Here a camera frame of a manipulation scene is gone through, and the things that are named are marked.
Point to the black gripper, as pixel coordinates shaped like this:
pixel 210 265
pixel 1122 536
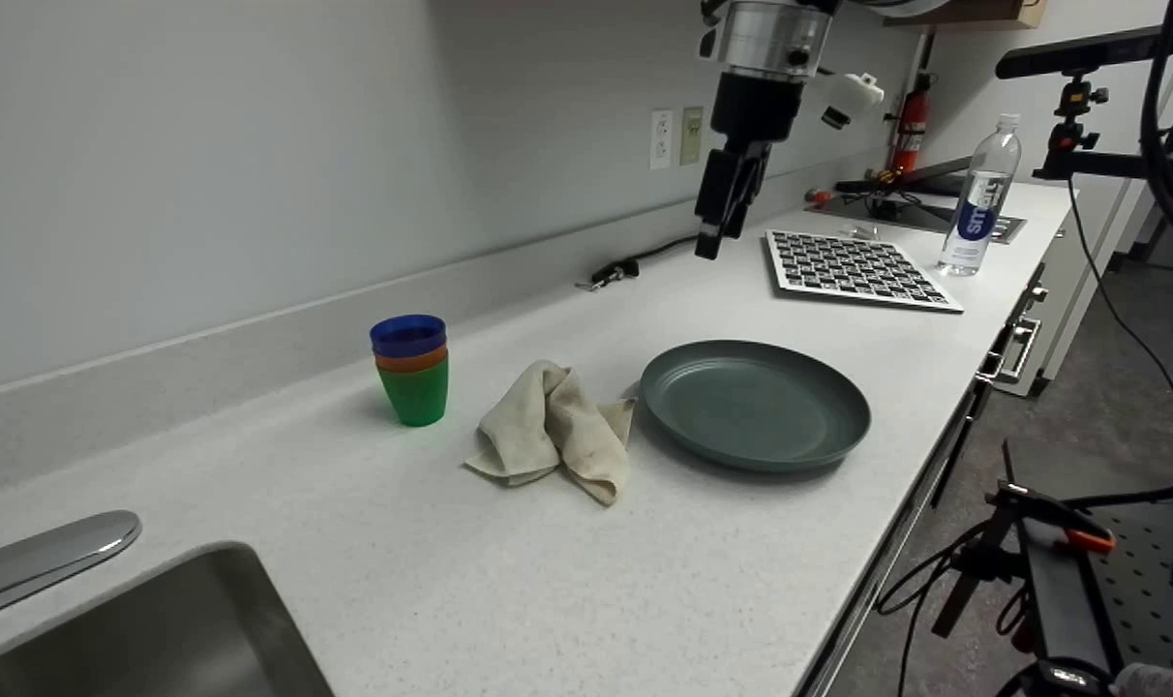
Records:
pixel 758 112

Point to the beige cloth towel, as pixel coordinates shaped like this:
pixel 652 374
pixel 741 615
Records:
pixel 548 432

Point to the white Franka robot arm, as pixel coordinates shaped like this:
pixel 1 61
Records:
pixel 774 32

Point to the dark teal round plate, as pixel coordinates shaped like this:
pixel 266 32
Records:
pixel 754 405

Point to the black white calibration board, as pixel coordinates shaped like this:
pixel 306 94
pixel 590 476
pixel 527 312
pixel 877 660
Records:
pixel 856 270

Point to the black flat mat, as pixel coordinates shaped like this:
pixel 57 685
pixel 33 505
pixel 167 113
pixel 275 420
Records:
pixel 916 216

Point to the red fire extinguisher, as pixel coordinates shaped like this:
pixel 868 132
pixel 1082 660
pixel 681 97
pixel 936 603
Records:
pixel 916 117

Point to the clear plastic water bottle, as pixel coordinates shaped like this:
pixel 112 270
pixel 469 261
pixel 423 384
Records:
pixel 981 201

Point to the cardboard box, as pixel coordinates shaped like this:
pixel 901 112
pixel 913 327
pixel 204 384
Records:
pixel 984 11

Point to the blue plastic cup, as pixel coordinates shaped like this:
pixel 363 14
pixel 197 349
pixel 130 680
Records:
pixel 407 335

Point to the orange plastic cup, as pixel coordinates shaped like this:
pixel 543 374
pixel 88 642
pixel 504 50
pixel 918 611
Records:
pixel 416 362

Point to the black tripod head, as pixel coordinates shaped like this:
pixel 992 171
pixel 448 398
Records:
pixel 1074 121

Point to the green plastic cup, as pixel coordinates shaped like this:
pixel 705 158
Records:
pixel 416 394

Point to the black stand with red clamp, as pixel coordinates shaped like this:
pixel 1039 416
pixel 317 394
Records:
pixel 1034 556

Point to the black perforated breadboard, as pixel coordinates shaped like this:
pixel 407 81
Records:
pixel 1152 584

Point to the stainless steel sink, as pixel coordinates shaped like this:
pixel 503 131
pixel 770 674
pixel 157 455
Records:
pixel 144 632

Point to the white wall outlet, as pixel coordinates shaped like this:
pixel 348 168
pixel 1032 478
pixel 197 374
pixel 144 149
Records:
pixel 663 143
pixel 691 132

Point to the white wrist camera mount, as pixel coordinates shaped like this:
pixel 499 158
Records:
pixel 856 94

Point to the long black stereo camera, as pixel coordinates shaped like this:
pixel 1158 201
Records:
pixel 1090 56

